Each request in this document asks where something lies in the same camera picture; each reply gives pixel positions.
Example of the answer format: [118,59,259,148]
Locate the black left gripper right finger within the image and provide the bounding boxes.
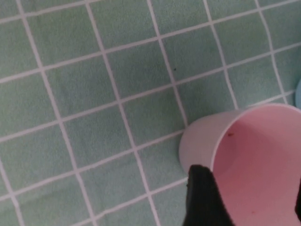
[294,178,301,224]

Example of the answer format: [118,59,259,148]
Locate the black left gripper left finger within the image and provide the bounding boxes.
[182,164,236,226]

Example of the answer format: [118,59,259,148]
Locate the pink plastic cup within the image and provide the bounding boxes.
[178,103,301,226]

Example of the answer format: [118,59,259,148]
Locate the blue plastic cup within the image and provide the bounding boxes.
[294,79,301,110]

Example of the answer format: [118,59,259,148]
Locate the green white-checked tablecloth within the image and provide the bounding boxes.
[0,0,301,226]

